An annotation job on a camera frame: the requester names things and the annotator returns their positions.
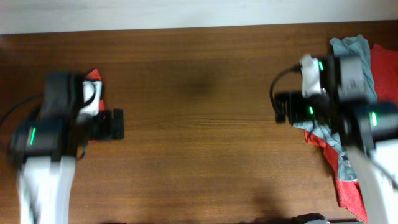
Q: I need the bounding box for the orange printed t-shirt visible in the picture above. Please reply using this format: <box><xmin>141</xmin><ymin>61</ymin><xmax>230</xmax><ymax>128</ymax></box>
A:
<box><xmin>84</xmin><ymin>68</ymin><xmax>106</xmax><ymax>144</ymax></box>

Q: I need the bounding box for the light blue grey t-shirt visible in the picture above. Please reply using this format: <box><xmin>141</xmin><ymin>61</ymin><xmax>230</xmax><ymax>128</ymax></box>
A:
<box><xmin>293</xmin><ymin>34</ymin><xmax>377</xmax><ymax>182</ymax></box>

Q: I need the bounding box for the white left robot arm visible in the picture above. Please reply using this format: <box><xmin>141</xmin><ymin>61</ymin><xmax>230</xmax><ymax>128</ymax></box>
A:
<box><xmin>9</xmin><ymin>108</ymin><xmax>124</xmax><ymax>223</ymax></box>

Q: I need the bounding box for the red printed t-shirt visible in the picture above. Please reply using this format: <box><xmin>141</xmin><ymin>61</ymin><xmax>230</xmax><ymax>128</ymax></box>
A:
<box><xmin>295</xmin><ymin>44</ymin><xmax>397</xmax><ymax>222</ymax></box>

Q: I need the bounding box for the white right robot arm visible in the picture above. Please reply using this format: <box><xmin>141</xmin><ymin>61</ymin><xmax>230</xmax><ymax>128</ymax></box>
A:
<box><xmin>270</xmin><ymin>92</ymin><xmax>397</xmax><ymax>223</ymax></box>

